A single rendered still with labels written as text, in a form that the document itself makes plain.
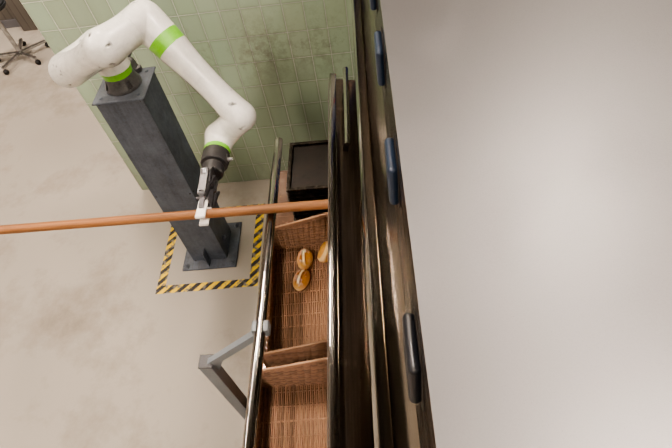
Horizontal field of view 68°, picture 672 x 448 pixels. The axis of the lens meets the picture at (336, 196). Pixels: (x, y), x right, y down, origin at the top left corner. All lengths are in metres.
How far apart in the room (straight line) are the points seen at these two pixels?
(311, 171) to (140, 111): 0.74
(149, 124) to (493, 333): 2.05
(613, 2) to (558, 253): 0.29
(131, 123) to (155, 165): 0.26
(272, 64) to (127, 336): 1.64
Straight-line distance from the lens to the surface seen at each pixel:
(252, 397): 1.30
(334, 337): 1.02
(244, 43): 2.64
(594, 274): 0.33
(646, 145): 0.41
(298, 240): 2.15
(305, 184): 2.08
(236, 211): 1.56
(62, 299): 3.31
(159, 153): 2.37
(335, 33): 2.57
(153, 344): 2.88
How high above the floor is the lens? 2.37
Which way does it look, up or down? 50 degrees down
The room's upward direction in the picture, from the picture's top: 11 degrees counter-clockwise
